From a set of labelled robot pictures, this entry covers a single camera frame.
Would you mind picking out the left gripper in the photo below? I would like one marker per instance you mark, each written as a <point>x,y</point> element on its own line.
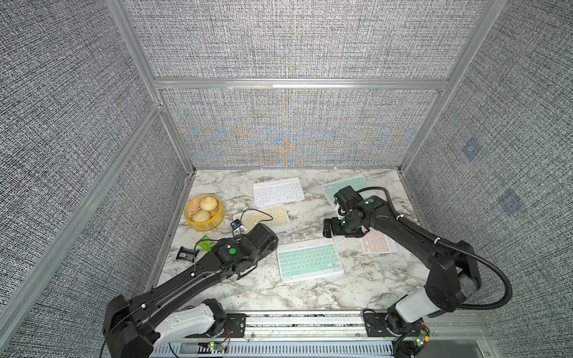
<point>271,247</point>

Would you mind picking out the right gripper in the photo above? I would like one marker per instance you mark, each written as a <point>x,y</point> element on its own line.
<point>335,230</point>

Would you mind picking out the yellow keyboard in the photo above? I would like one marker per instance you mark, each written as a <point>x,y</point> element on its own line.
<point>275,217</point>

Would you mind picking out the green keyboard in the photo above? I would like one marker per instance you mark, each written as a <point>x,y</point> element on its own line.
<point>330,189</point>
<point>308,260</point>

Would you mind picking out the white keyboard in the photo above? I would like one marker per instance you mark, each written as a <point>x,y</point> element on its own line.
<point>278,192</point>

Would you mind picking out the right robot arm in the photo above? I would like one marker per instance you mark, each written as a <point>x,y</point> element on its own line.
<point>453,274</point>

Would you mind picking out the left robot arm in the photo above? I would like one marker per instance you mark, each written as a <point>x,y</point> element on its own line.
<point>131,326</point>

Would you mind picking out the pink keyboard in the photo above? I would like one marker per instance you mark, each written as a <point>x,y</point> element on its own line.
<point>375,242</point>

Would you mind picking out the green packet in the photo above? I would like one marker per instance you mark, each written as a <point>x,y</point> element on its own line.
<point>206,244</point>

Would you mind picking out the yellow bamboo steamer basket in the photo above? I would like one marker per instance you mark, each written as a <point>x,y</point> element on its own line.
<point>217,216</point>

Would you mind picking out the steamed bun far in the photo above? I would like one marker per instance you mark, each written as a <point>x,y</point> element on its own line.
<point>209,203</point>

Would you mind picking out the steamed bun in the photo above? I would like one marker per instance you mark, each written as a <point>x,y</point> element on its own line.
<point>209,203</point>
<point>201,216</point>

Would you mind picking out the steamed bun near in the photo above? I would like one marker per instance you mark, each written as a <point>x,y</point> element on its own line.
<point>201,216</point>

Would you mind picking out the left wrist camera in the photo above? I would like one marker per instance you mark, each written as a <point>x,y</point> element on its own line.
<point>238,228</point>

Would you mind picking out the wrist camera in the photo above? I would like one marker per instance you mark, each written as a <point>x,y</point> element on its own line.
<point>346,199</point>
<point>238,228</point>

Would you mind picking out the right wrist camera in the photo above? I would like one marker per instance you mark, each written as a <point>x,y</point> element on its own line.
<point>346,199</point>

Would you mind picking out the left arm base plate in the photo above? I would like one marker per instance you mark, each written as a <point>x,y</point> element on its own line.
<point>233,325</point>

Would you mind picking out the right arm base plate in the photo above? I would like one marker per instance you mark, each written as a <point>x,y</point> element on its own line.
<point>376,324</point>

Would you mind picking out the aluminium front rail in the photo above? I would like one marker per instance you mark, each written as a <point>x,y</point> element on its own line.
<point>348,325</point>

